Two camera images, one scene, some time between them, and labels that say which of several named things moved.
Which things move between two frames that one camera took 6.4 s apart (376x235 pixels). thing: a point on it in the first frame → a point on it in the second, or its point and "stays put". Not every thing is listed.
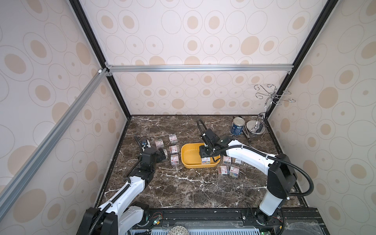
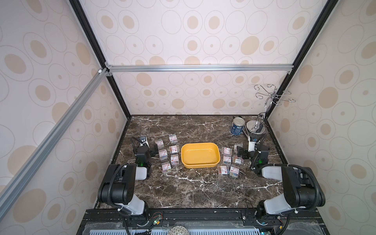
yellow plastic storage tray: x=190 y=157 stays put
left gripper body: x=159 y=158 → x=149 y=160
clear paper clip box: x=174 y=149 stays put
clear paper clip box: x=173 y=139 stays put
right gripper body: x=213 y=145 → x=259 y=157
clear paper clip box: x=227 y=160 stays put
